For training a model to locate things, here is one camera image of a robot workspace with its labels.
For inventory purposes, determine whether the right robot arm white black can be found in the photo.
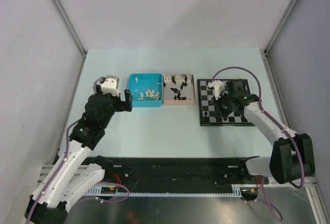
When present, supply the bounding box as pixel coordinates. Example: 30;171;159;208
208;79;315;185

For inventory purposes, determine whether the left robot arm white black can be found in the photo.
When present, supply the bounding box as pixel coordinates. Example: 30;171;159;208
24;89;133;223

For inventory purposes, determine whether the white chess pieces cluster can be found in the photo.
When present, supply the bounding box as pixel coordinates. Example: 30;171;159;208
138;89;161;101

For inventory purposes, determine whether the black chess pieces cluster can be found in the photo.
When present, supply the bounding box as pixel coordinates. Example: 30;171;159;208
170;75;188;101

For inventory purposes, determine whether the black silver chessboard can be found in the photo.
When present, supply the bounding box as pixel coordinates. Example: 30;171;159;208
197;79;254;126

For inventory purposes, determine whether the blue plastic tray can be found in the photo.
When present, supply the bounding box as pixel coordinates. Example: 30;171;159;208
128;73;163;108

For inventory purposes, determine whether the pink plastic tray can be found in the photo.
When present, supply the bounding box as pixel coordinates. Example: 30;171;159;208
162;74;195;106

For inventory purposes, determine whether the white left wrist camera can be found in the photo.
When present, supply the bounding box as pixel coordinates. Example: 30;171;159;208
101;75;120;97

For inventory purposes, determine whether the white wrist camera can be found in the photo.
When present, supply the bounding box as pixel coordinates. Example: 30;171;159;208
101;75;120;97
207;80;225;100

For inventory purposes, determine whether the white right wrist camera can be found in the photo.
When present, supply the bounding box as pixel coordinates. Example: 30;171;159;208
207;80;225;100

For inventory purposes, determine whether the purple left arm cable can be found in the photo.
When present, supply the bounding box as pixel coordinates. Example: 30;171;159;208
24;76;131;224

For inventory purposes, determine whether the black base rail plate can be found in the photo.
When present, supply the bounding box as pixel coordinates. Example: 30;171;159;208
104;157;269;194

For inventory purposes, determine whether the grey cable duct strip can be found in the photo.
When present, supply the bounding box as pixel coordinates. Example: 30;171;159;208
84;186;242;198

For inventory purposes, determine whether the aluminium frame post left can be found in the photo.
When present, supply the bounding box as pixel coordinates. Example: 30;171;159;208
50;0;87;58

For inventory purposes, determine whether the aluminium frame post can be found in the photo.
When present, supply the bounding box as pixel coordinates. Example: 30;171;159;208
263;0;301;56
50;0;87;58

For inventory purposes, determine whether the aluminium frame post right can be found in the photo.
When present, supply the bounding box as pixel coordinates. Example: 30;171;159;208
263;0;301;56

